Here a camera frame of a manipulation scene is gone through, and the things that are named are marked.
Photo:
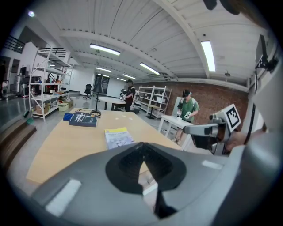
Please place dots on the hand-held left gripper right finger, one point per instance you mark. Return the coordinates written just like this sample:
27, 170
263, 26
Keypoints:
199, 181

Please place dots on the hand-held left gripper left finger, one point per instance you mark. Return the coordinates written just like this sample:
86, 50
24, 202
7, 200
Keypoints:
88, 187

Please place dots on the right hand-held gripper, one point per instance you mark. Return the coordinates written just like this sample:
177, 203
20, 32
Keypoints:
231, 119

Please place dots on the yellow grey robot book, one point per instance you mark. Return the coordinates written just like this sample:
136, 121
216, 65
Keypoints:
118, 138

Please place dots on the person's right forearm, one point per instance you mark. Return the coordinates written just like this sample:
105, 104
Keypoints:
236, 139

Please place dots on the white rectangular table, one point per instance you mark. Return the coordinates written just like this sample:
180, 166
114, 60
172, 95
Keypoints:
174, 121

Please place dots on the wooden table white legs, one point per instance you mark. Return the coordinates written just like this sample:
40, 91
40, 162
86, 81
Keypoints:
73, 141

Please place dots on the thick blue book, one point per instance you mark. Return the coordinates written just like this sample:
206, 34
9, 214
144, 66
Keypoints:
84, 120

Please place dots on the person's white shirt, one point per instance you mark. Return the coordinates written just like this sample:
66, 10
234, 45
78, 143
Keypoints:
265, 106

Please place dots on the blue cloth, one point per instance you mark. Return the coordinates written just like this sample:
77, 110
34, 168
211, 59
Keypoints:
67, 116

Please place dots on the black desk lamp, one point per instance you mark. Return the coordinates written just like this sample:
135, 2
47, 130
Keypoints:
96, 112

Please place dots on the ceiling light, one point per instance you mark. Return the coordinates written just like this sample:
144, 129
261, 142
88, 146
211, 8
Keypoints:
207, 55
103, 69
105, 49
149, 68
128, 76

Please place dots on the pale storage box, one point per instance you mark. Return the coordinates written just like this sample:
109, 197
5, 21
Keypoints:
63, 107

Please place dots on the brown wooden steps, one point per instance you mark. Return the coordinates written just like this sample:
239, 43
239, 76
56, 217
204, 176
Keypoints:
17, 136

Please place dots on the round beige table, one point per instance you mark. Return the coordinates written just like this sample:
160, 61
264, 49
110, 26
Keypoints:
112, 100

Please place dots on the cardboard box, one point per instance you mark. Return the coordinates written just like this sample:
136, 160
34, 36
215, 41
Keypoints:
42, 109

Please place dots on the green dustpan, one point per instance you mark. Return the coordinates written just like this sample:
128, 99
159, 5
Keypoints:
26, 113

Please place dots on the black office chair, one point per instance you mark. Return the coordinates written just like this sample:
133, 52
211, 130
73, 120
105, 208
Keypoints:
87, 89

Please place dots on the steel tank machine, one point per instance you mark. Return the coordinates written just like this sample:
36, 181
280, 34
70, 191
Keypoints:
26, 85

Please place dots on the white stocked shelving rack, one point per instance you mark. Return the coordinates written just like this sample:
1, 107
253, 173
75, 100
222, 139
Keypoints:
45, 72

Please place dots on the black railing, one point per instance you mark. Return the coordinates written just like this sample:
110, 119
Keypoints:
13, 44

